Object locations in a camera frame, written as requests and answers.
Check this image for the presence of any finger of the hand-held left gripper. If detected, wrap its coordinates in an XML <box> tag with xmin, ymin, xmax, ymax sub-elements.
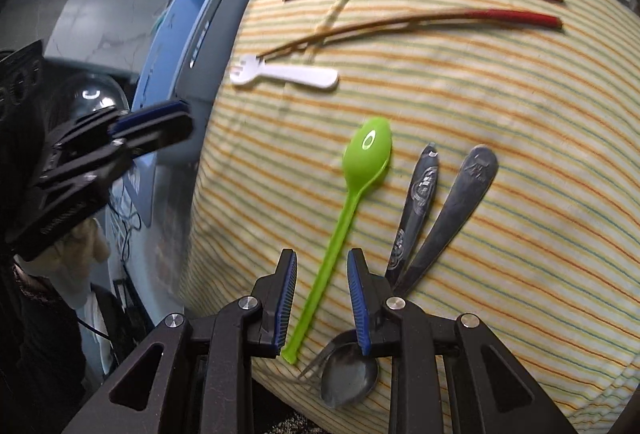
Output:
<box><xmin>107</xmin><ymin>99</ymin><xmax>195</xmax><ymax>161</ymax></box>

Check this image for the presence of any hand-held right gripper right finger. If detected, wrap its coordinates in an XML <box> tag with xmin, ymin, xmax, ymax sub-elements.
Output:
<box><xmin>346</xmin><ymin>248</ymin><xmax>576</xmax><ymax>434</ymax></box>

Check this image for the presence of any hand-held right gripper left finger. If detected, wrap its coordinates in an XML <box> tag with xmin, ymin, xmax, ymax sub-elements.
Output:
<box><xmin>62</xmin><ymin>248</ymin><xmax>299</xmax><ymax>434</ymax></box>

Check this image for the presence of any blue plastic drain basket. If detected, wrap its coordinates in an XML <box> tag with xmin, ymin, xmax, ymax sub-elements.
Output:
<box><xmin>120</xmin><ymin>0</ymin><xmax>273</xmax><ymax>310</ymax></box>

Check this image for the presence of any metal spoon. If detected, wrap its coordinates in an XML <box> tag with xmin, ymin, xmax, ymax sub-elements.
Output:
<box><xmin>297</xmin><ymin>144</ymin><xmax>500</xmax><ymax>381</ymax></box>
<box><xmin>320</xmin><ymin>141</ymin><xmax>441</xmax><ymax>410</ymax></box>

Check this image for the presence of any green plastic spoon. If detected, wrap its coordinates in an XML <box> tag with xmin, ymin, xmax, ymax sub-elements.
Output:
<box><xmin>280</xmin><ymin>117</ymin><xmax>394</xmax><ymax>365</ymax></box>

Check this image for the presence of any white plastic fork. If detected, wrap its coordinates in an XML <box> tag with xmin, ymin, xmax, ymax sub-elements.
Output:
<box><xmin>230</xmin><ymin>55</ymin><xmax>340</xmax><ymax>90</ymax></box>

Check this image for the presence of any person's left forearm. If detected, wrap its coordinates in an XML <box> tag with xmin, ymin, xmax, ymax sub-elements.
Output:
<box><xmin>0</xmin><ymin>257</ymin><xmax>90</xmax><ymax>434</ymax></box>

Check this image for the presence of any person's left hand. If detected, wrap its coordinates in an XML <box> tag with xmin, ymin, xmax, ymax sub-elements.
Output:
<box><xmin>22</xmin><ymin>215</ymin><xmax>112</xmax><ymax>311</ymax></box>

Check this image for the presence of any stainless steel pot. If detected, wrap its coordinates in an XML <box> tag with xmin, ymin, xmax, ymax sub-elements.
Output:
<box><xmin>47</xmin><ymin>73</ymin><xmax>132</xmax><ymax>127</ymax></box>

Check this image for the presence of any yellow striped cloth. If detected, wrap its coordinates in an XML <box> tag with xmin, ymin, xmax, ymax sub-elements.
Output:
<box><xmin>177</xmin><ymin>0</ymin><xmax>640</xmax><ymax>426</ymax></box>

